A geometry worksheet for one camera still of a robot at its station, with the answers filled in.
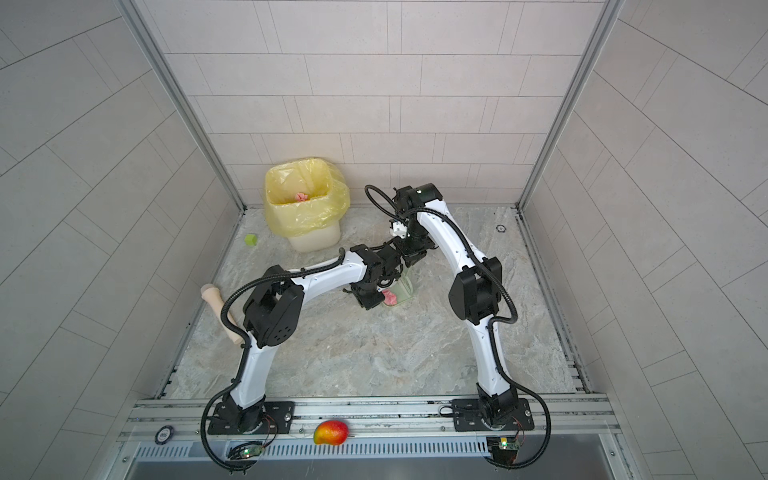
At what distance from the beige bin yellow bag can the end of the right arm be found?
0.24m

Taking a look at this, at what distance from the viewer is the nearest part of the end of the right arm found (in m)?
0.74

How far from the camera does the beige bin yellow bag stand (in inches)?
34.1
